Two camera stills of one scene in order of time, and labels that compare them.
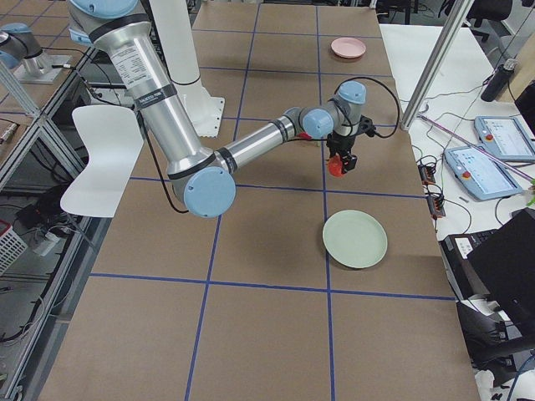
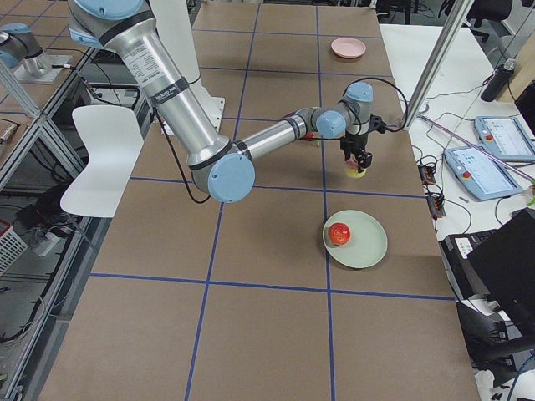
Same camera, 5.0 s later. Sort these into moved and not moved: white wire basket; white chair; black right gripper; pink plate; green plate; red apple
Moved: black right gripper; red apple
Not moved: white wire basket; white chair; pink plate; green plate
